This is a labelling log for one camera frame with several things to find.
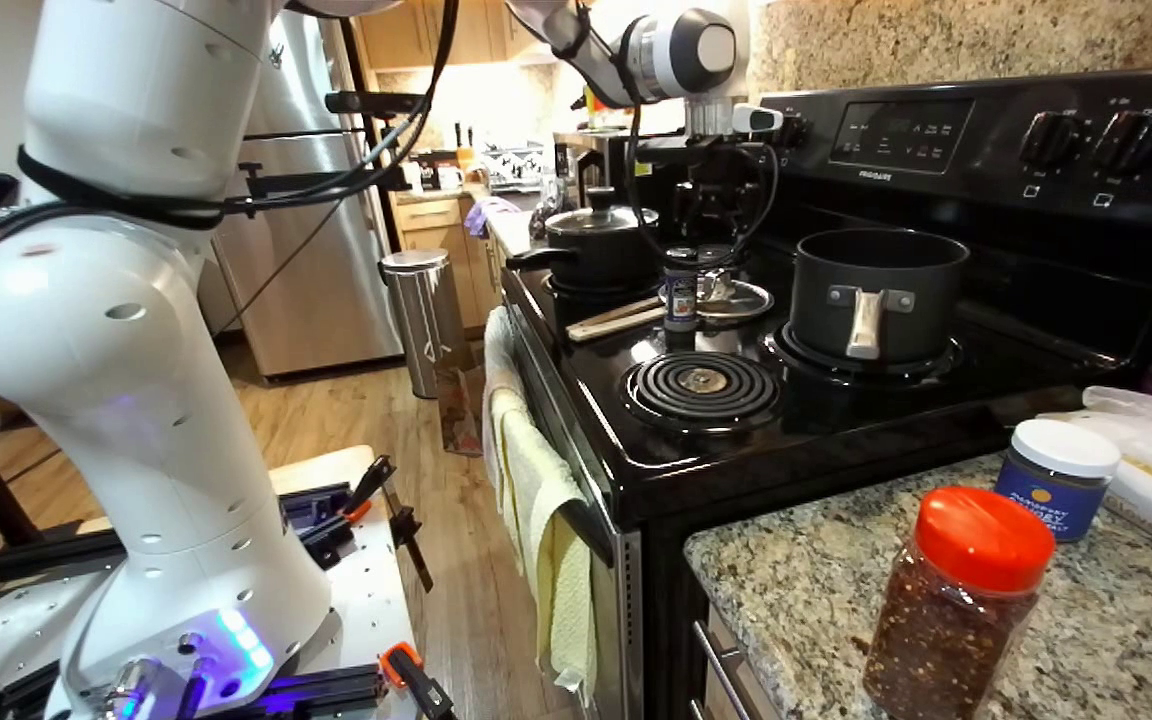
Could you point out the stainless steel trash can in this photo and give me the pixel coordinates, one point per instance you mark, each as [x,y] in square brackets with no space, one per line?
[412,323]

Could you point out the blue label spice bottle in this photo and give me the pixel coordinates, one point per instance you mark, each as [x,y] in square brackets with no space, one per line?
[681,302]

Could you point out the wooden upper cabinet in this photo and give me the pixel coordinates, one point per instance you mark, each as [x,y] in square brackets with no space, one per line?
[400,34]

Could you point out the black electric stove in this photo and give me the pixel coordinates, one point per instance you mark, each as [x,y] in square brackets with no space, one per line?
[1002,200]

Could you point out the black pot with lid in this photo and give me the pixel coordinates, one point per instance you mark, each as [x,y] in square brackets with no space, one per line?
[598,246]

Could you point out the white robot mounting table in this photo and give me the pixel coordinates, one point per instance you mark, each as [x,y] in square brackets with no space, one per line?
[348,615]

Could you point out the black clamp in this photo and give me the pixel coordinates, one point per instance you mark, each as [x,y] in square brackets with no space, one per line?
[337,506]
[409,546]

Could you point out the counter drawer front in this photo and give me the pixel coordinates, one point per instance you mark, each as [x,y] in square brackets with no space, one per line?
[738,680]

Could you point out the wooden spatula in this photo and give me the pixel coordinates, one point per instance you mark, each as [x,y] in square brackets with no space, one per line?
[618,324]
[631,310]

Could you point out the black camera stand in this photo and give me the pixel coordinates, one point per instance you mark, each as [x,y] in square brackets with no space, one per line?
[337,178]

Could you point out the stainless steel refrigerator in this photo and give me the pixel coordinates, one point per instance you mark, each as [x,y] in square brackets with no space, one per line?
[337,266]

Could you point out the dark grey open pot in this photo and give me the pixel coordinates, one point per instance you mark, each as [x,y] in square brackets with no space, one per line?
[868,293]

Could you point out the pale yellow towel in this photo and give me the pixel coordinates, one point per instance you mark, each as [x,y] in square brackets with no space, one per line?
[548,535]

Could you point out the black countertop appliance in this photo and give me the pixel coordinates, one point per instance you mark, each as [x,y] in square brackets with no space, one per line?
[618,163]

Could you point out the coil stove burner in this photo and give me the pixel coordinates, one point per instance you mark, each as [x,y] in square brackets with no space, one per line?
[702,388]
[920,374]

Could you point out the orange lid chili jar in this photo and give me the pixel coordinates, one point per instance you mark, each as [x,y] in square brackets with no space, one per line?
[959,601]

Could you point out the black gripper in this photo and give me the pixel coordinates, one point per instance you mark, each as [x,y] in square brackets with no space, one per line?
[723,174]

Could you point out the wooden base cabinet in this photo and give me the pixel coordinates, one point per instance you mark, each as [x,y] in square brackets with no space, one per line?
[437,224]

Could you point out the white lid blue jar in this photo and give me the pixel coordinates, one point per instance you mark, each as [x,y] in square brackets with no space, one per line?
[1056,480]

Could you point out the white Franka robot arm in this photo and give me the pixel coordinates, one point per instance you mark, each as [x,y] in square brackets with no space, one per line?
[110,335]

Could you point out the dish rack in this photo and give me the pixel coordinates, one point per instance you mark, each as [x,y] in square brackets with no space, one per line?
[517,167]

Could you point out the glass pot lid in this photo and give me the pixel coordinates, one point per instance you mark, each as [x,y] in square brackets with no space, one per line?
[731,305]

